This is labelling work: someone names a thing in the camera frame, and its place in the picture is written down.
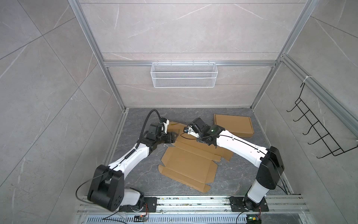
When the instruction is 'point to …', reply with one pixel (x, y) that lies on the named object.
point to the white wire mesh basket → (184, 75)
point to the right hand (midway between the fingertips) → (203, 128)
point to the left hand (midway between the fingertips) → (173, 131)
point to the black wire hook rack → (335, 149)
